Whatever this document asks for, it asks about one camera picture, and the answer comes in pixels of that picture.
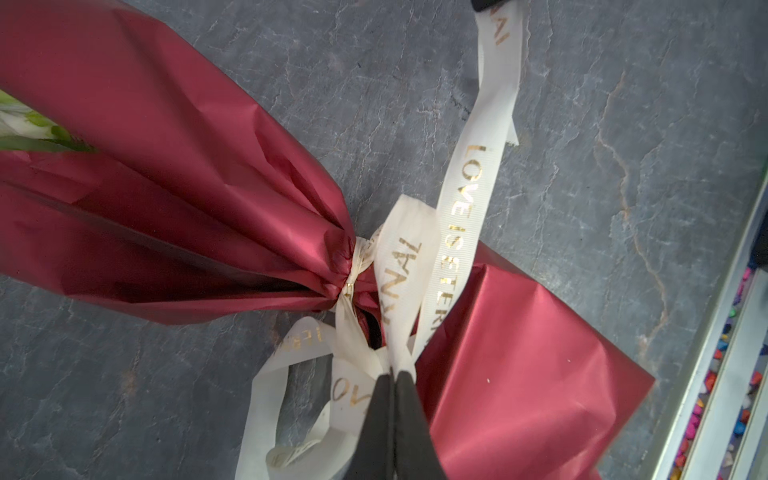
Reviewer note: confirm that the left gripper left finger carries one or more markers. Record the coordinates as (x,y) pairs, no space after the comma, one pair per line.
(373,458)

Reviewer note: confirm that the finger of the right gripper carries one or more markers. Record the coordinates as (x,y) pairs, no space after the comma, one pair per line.
(483,5)

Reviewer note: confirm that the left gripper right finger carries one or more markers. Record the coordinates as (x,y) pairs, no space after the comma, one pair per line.
(415,457)

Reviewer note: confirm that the cream ribbon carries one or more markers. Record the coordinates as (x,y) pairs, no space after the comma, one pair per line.
(403,283)

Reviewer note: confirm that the red wrapping paper sheet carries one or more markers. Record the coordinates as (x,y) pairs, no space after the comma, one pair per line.
(197,204)

